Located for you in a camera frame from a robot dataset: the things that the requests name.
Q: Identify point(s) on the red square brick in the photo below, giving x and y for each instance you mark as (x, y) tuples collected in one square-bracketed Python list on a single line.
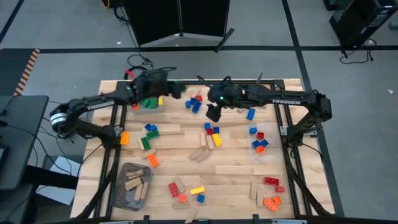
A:
[(260, 136), (280, 189), (199, 98), (210, 131)]

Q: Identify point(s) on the white plastic bin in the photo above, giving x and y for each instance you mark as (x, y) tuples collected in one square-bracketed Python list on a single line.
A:
[(149, 110)]

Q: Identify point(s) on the orange square brick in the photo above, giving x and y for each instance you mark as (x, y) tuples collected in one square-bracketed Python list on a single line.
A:
[(182, 198), (260, 149), (277, 200)]

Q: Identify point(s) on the black equipment rack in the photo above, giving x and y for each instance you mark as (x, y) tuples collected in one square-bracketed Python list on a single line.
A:
[(357, 18)]

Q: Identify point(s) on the orange long brick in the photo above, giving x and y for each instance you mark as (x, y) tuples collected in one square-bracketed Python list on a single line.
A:
[(136, 106), (270, 204), (153, 160)]

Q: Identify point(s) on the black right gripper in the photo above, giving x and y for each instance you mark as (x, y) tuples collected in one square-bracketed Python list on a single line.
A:
[(236, 97)]

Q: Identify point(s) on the red long brick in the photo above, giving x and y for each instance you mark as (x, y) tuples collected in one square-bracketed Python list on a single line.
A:
[(173, 189), (271, 181)]

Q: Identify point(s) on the black aluminium table frame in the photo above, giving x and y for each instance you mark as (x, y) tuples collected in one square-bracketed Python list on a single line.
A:
[(192, 82)]

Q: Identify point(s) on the black side desk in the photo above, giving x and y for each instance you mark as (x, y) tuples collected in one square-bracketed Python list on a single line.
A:
[(18, 140)]

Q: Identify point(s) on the black folding screen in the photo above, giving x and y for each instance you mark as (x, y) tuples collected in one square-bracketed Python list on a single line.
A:
[(155, 18)]

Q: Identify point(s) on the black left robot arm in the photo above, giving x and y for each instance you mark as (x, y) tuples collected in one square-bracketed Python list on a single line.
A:
[(93, 104)]

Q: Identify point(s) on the blue long brick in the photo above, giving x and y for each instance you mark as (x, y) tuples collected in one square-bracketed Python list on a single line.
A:
[(251, 114), (196, 107)]

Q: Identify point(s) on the yellow long brick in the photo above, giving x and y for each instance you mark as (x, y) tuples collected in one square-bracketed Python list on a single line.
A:
[(160, 100), (197, 190), (216, 139)]

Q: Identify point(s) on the red tag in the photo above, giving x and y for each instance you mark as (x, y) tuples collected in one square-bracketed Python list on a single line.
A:
[(129, 74)]

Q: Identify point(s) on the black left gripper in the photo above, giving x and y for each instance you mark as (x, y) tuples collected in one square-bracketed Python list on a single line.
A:
[(154, 85)]

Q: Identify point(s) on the orange black hazard strip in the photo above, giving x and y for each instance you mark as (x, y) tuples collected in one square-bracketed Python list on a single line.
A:
[(28, 70)]

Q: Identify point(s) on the amber long brick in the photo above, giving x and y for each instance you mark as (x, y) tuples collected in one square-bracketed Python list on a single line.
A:
[(124, 138)]

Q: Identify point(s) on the dark smoked plastic bin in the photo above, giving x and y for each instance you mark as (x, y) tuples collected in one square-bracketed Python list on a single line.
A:
[(121, 196)]

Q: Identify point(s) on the clear plastic bin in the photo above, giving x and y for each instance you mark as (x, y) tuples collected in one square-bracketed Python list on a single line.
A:
[(267, 157)]

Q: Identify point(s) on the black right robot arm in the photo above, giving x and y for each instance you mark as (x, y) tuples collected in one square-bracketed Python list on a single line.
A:
[(286, 101)]

